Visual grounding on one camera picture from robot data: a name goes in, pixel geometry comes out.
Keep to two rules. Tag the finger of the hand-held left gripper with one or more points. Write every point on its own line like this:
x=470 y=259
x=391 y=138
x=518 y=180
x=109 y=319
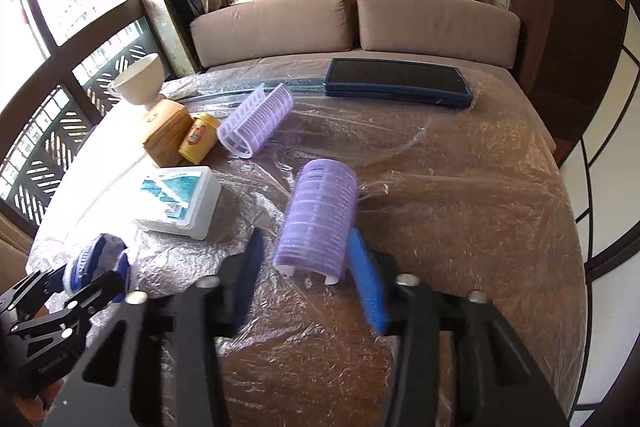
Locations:
x=80 y=304
x=35 y=289

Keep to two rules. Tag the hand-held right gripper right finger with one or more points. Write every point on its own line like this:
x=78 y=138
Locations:
x=367 y=277

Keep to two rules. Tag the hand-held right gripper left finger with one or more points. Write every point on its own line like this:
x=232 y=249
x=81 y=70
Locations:
x=250 y=267

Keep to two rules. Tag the blue and white packet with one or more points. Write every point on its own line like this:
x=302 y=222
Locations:
x=97 y=257

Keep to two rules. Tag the purple hair roller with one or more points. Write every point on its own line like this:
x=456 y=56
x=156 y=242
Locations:
x=255 y=119
x=317 y=217

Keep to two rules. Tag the white box with teal label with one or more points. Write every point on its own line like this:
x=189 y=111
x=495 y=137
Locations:
x=185 y=202

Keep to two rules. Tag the small yellow jar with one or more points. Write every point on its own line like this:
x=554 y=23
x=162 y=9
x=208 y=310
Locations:
x=197 y=142

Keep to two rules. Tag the gold cardboard box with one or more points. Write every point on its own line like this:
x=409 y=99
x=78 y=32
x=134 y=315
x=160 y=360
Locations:
x=167 y=134

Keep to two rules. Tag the tablet in dark blue case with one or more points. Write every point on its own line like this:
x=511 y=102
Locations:
x=395 y=79

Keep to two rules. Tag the white embossed cup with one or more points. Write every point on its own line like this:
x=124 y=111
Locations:
x=142 y=79

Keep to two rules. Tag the brown sofa back cushion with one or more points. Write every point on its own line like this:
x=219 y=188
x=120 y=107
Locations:
x=270 y=27
x=435 y=27

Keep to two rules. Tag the white sliding screen door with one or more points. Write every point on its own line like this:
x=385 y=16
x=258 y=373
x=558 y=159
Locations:
x=615 y=157

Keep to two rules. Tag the dark wooden cabinet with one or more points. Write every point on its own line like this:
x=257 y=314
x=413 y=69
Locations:
x=565 y=47

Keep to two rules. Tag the dark window frame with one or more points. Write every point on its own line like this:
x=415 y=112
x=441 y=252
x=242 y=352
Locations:
x=100 y=32

